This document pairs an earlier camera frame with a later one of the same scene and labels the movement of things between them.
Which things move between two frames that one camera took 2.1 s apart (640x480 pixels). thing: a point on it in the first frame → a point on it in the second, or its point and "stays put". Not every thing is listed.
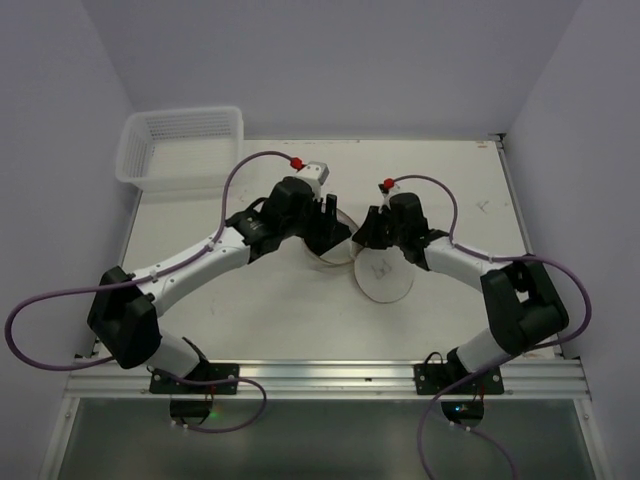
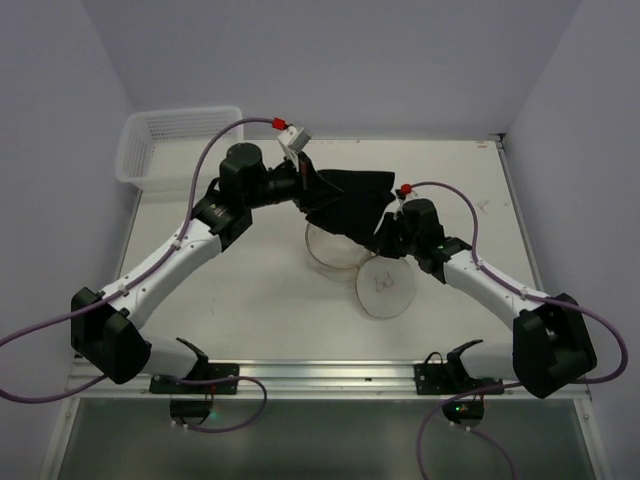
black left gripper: [320, 226] → [305, 183]
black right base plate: [432, 379] stays put
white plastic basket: [180, 149] stays put
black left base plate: [160, 384] stays put
